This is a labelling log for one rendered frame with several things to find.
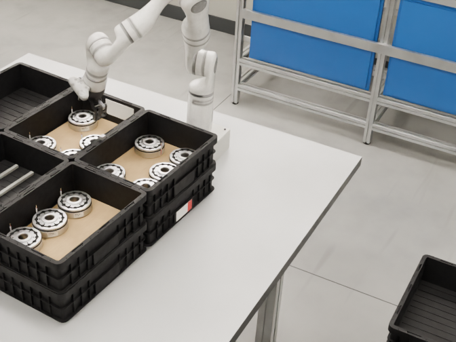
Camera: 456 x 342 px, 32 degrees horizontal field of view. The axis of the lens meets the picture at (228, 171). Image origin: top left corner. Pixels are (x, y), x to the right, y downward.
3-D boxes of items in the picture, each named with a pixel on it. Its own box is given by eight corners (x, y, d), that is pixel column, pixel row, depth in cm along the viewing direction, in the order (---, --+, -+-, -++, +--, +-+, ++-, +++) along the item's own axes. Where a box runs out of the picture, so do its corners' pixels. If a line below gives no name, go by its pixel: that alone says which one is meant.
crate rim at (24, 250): (72, 165, 248) (71, 159, 247) (148, 199, 236) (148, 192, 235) (-23, 231, 219) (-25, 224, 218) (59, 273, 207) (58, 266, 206)
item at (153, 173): (169, 184, 251) (169, 183, 251) (142, 174, 255) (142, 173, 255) (186, 169, 258) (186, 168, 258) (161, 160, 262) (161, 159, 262)
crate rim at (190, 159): (148, 199, 236) (148, 192, 235) (72, 165, 248) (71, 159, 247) (219, 140, 265) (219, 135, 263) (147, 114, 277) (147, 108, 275)
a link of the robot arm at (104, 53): (96, 64, 232) (135, 39, 231) (82, 42, 235) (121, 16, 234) (104, 73, 238) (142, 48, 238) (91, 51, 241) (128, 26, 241)
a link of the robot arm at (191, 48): (183, 14, 256) (212, 19, 255) (189, 55, 281) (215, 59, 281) (178, 39, 253) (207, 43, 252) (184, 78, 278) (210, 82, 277)
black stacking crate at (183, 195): (147, 162, 288) (147, 134, 282) (216, 190, 276) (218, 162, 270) (75, 217, 260) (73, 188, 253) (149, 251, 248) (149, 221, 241)
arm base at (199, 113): (195, 121, 297) (197, 82, 287) (215, 130, 293) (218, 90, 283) (180, 131, 290) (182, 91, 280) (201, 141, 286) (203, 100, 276)
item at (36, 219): (50, 205, 239) (49, 203, 239) (74, 218, 234) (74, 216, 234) (24, 221, 232) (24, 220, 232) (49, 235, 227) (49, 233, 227)
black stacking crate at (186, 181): (148, 223, 242) (148, 193, 235) (74, 191, 254) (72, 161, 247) (217, 164, 270) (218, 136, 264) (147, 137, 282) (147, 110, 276)
